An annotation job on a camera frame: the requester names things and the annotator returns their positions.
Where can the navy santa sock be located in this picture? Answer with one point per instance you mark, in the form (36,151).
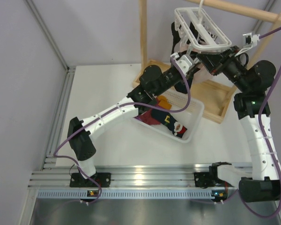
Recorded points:
(165,118)
(180,87)

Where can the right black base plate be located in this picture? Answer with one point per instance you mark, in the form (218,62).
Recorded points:
(205,180)

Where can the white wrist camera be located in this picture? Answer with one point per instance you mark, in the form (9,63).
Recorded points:
(250,40)
(182,63)

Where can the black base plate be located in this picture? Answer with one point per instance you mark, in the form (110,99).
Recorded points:
(102,178)
(205,180)

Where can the black white striped sock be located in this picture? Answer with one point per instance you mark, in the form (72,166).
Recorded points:
(199,37)

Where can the aluminium mounting rail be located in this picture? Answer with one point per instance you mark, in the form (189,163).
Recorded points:
(138,176)

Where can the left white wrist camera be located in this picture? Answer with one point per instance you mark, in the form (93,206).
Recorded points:
(182,63)

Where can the white plastic basket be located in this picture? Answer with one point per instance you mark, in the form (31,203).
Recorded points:
(190,117)

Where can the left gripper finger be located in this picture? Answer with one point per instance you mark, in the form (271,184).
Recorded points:
(193,71)
(195,58)

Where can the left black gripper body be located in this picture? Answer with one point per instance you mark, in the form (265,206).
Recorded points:
(188,73)

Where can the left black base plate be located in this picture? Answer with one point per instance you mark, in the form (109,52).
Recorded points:
(102,178)

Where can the aluminium corner frame profile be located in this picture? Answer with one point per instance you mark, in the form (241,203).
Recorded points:
(62,103)

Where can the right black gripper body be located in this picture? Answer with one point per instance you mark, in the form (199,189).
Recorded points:
(230,63)

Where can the white plastic clip hanger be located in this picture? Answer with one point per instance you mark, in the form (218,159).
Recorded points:
(185,15)

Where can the grey slotted cable duct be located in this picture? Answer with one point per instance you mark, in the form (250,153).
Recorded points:
(196,193)

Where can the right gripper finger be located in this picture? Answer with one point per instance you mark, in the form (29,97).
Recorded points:
(212,56)
(213,65)

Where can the maroon orange sock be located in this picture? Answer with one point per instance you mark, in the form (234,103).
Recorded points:
(163,102)

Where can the wooden drying rack stand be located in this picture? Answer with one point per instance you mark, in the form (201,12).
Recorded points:
(215,96)

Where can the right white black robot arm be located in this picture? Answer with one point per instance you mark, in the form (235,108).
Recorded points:
(264,183)

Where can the black sock on hanger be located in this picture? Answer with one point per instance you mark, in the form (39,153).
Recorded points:
(176,37)

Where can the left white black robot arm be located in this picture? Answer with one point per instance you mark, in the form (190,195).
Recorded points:
(143,98)

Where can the maroon purple sock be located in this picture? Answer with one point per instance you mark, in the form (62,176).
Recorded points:
(148,119)

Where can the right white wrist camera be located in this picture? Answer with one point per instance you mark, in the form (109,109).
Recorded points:
(250,40)

